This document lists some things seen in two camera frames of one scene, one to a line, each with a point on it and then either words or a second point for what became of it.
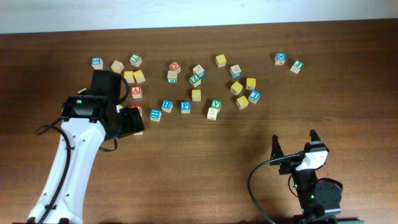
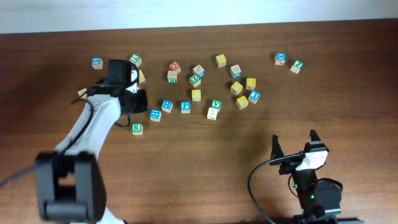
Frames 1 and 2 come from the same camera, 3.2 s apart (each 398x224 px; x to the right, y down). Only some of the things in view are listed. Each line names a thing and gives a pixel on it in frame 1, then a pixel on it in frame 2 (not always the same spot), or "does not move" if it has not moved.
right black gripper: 290,163 does not move
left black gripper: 135,124 → 143,106
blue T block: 254,96 does not move
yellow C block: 196,94 does not move
